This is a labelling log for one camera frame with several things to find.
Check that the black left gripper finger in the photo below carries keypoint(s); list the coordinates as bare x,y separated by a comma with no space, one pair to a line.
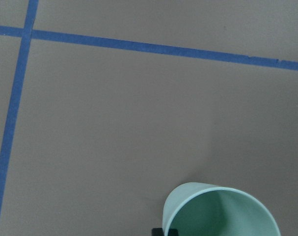
160,232

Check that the pale green cup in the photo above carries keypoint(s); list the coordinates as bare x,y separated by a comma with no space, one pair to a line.
199,209

